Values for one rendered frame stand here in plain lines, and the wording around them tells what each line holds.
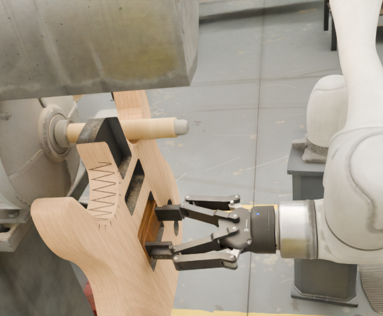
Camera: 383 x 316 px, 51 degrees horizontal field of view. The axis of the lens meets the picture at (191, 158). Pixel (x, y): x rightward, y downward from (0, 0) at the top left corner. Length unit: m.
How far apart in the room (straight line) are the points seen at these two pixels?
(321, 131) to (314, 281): 0.71
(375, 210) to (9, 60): 0.42
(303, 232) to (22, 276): 0.58
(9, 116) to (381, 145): 0.48
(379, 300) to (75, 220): 1.66
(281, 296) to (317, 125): 0.86
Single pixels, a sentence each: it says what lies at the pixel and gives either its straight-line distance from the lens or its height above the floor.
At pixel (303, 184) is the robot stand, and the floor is 0.63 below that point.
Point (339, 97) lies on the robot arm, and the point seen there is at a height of 0.94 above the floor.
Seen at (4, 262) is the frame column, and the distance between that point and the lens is 0.89.
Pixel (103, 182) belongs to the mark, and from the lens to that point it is 0.58.
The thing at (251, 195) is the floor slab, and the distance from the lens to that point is 2.45.
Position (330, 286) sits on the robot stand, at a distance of 1.87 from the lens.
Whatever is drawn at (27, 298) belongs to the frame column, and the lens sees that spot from 0.96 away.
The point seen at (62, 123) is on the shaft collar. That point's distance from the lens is 0.70.
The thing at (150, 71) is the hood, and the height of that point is 1.41.
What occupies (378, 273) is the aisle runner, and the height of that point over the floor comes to 0.00.
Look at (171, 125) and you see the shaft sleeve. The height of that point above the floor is 1.26.
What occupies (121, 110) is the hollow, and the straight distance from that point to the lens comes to 0.70.
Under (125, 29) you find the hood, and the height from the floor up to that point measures 1.45.
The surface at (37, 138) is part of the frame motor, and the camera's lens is 0.68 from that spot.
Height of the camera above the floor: 1.56
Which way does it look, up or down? 33 degrees down
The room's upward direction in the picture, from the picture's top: 11 degrees counter-clockwise
